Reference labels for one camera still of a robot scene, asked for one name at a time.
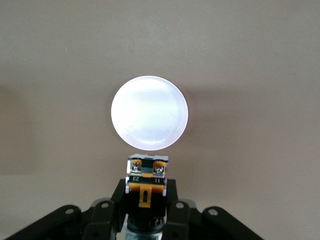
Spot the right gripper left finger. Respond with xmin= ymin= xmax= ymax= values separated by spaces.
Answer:
xmin=84 ymin=178 xmax=129 ymax=240

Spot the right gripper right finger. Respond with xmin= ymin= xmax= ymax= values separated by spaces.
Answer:
xmin=162 ymin=178 xmax=201 ymax=240

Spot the orange black push-button switch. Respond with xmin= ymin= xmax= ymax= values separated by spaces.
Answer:
xmin=124 ymin=153 xmax=169 ymax=240

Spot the pink round plate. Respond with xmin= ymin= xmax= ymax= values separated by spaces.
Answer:
xmin=110 ymin=75 xmax=190 ymax=152

